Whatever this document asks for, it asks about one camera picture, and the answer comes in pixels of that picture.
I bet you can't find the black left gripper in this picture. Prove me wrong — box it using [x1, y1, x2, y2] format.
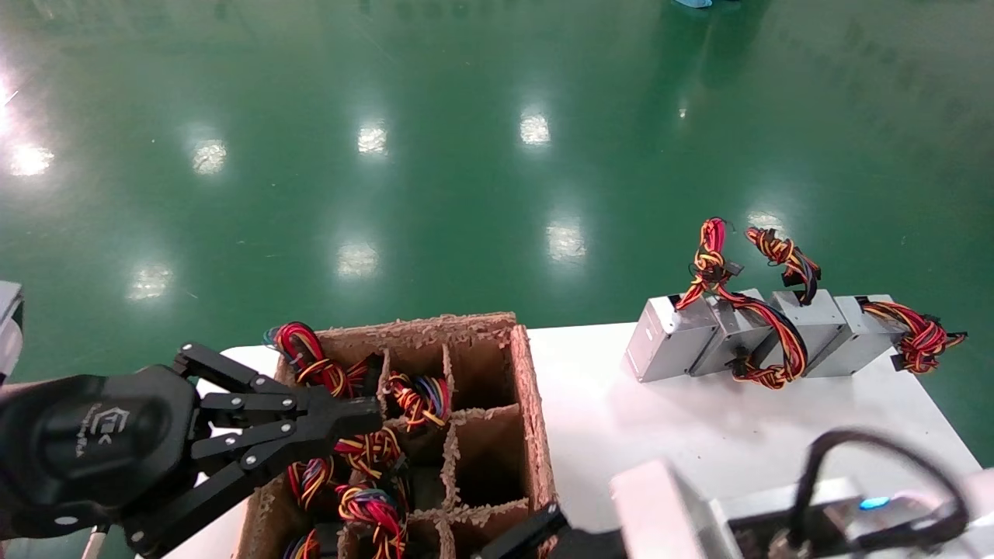
[0, 343, 383, 556]

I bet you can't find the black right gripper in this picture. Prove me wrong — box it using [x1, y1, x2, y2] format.
[475, 503, 630, 559]

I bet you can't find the silver power supply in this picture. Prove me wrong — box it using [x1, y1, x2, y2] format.
[334, 427, 405, 478]
[691, 227, 822, 379]
[808, 295, 968, 379]
[625, 217, 810, 389]
[386, 371, 451, 432]
[283, 529, 321, 559]
[286, 457, 336, 509]
[769, 290, 847, 379]
[335, 483, 408, 559]
[264, 322, 370, 397]

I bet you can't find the cardboard box with dividers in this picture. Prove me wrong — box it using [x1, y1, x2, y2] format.
[233, 312, 564, 559]

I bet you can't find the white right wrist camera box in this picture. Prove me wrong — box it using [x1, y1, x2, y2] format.
[610, 458, 727, 559]

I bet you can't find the thick black looping cable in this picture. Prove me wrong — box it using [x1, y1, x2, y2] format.
[788, 429, 971, 548]

